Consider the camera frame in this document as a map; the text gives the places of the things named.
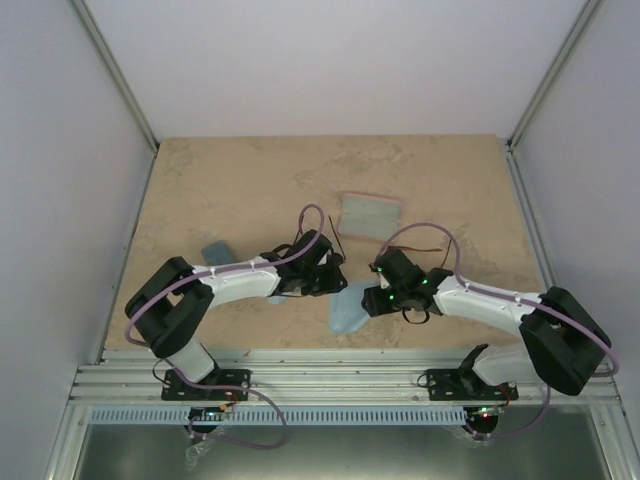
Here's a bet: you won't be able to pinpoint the light blue cleaning cloth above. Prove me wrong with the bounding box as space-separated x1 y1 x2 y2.
328 281 375 335

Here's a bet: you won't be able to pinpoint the pink glasses case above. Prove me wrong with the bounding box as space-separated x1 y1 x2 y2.
338 192 402 241

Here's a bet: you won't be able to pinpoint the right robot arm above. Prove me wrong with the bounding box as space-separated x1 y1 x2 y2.
361 248 611 399

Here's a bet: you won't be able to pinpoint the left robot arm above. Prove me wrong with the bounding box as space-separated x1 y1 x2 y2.
125 229 348 399

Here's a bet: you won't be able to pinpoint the black round sunglasses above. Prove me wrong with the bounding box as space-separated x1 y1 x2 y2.
293 212 347 264

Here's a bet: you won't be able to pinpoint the brown rectangular sunglasses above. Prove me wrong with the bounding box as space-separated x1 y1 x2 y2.
381 240 452 268

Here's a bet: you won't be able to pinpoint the blue-grey glasses case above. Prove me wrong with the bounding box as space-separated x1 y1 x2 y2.
200 240 236 266

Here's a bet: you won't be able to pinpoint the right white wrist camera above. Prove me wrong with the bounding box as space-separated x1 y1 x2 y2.
378 272 391 289

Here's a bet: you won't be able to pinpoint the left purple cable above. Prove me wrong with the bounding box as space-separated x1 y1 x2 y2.
124 203 290 449

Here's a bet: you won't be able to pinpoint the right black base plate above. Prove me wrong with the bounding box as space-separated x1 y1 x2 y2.
417 369 519 402

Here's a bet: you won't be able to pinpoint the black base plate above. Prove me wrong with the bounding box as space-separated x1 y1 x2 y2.
161 368 251 402
417 369 519 402

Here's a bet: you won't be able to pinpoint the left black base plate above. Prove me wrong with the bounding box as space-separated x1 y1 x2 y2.
161 368 251 402

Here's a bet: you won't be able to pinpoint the aluminium rail frame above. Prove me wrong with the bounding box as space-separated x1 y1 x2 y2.
44 139 626 480

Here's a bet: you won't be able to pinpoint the right corner aluminium post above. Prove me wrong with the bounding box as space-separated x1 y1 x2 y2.
505 0 604 151

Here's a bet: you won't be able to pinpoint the corner aluminium post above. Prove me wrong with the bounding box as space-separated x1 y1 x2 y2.
505 0 604 151
68 0 160 155

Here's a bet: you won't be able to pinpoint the left corner aluminium post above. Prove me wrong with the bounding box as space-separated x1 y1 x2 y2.
68 0 160 155

